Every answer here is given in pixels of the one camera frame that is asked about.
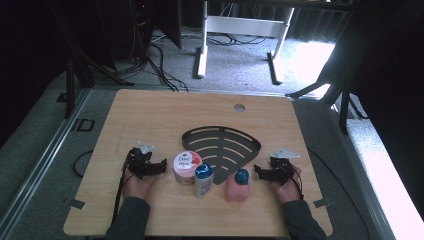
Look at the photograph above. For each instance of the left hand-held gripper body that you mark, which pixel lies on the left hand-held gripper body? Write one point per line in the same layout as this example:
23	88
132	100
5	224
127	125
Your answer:
141	163

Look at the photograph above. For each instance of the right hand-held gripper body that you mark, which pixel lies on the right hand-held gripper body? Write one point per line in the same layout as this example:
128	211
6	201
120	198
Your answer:
281	170

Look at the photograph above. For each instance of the pink-lidded round jar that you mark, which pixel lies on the pink-lidded round jar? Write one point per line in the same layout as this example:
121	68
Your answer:
186	163

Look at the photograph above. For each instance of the pink bottle with blue cap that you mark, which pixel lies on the pink bottle with blue cap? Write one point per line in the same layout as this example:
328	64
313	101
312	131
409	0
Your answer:
235	191

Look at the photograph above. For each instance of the black fan-shaped slotted rack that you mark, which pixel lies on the black fan-shaped slotted rack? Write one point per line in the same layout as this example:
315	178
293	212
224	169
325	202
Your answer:
230	143

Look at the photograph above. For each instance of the white bottle with blue cap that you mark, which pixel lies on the white bottle with blue cap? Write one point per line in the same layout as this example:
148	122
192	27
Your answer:
202	181

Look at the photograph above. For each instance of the person's right hand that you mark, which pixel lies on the person's right hand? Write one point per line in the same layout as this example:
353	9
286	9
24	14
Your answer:
289	193

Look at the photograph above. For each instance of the person's left hand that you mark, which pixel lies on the person's left hand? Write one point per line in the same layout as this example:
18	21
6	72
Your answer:
136	188

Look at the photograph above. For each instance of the grey tape strip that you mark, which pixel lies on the grey tape strip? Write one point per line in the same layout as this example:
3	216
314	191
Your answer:
76	203
323	202

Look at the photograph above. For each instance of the black metal stand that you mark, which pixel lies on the black metal stand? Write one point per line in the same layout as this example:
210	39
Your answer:
70	80
343	106

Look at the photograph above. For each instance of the dark cabinet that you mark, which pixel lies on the dark cabinet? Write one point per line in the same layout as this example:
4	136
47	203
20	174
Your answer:
156	20

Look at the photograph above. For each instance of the black rectangular floor bracket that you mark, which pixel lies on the black rectangular floor bracket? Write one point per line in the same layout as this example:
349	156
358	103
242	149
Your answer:
86	125

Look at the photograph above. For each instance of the metal floor rail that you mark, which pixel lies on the metal floor rail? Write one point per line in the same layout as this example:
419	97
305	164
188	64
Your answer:
43	158
360	173

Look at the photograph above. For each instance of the white desk frame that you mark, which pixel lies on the white desk frame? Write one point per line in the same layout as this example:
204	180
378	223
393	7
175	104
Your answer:
245	26

